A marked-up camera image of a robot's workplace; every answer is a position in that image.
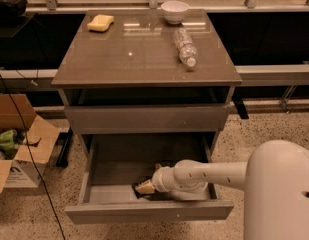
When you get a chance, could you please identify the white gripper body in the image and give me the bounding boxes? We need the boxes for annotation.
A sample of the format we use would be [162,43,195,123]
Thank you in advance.
[152,167,176,192]

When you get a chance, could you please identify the black chocolate bar wrapper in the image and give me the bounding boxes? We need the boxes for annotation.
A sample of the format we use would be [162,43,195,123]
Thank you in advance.
[132,183,159,199]

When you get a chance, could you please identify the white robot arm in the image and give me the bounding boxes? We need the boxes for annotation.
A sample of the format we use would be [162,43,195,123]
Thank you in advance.
[133,140,309,240]

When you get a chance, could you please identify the open grey middle drawer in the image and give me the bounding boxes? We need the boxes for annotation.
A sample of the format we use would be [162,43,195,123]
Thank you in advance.
[65,133,233,224]

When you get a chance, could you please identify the closed grey top drawer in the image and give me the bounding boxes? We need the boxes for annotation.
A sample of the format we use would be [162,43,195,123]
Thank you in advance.
[64,106,228,134]

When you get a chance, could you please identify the grey drawer cabinet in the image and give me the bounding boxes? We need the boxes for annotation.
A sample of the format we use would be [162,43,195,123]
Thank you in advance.
[50,9,243,155]

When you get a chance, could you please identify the clear plastic water bottle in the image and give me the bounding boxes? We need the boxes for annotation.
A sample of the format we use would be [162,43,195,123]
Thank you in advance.
[173,27,198,68]

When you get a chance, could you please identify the green packets in box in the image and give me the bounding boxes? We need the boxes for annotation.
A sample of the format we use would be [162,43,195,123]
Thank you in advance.
[0,129,25,160]

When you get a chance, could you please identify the yellow sponge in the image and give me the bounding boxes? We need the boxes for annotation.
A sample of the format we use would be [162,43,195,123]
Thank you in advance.
[87,14,114,32]

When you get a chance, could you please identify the open cardboard box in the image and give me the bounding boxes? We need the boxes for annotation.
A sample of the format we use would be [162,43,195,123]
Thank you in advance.
[0,94,59,194]

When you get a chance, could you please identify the white bowl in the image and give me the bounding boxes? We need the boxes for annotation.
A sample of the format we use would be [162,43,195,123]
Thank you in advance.
[161,1,189,24]

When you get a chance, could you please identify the black object on shelf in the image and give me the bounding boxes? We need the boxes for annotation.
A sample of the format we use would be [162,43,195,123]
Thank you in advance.
[0,0,28,21]

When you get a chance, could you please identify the black cable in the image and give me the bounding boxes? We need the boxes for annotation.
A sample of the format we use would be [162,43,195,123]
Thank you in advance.
[0,67,67,240]

